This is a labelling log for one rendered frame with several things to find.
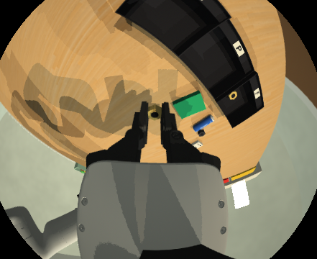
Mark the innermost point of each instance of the green square block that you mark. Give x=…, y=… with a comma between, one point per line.
x=189, y=105

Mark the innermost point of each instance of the blue aa battery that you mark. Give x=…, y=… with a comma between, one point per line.
x=203, y=123

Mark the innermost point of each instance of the white domino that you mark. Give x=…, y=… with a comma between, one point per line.
x=197, y=144

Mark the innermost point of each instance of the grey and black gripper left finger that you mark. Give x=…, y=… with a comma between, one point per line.
x=126, y=149

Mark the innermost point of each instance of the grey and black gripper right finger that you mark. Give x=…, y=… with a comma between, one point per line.
x=177, y=148

